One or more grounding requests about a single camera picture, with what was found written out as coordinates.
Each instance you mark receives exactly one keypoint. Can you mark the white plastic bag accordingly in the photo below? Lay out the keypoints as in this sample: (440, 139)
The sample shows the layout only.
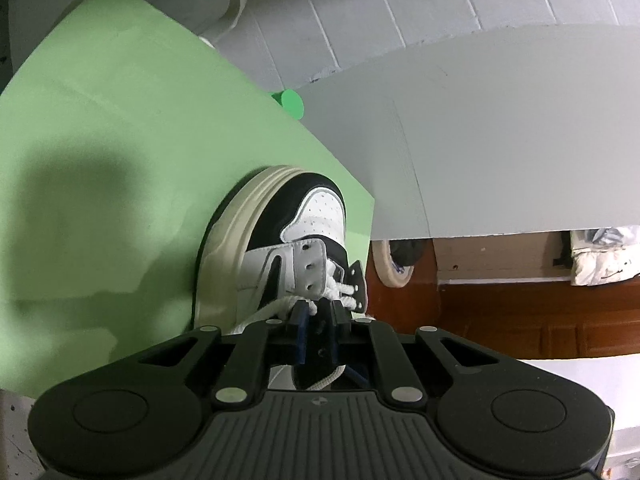
(605, 260)

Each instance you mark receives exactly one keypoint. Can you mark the grey foam board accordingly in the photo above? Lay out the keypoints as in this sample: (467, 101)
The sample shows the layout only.
(475, 135)

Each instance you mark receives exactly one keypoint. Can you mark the green mat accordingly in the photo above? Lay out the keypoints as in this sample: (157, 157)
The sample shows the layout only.
(125, 135)

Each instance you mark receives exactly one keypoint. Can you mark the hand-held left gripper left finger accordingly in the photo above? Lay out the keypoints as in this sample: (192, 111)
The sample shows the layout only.
(300, 332)

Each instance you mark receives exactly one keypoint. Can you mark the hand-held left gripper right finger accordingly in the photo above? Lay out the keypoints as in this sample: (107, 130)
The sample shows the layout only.
(341, 322)

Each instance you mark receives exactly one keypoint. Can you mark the brown wooden cabinet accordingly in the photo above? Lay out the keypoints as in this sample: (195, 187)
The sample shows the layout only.
(500, 320)

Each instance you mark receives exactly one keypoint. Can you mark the white shoelace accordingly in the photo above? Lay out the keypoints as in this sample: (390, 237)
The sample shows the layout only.
(340, 290)

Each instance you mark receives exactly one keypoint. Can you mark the green bottle cap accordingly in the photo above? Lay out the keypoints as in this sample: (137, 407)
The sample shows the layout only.
(291, 104)

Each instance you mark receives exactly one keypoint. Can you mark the black bag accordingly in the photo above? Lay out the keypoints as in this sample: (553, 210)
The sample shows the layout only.
(407, 252)

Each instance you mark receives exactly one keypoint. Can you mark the white and black sneaker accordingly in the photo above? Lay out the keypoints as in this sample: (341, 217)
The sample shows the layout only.
(270, 220)

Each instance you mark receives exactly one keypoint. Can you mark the masking tape roll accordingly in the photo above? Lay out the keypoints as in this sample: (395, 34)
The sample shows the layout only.
(387, 270)

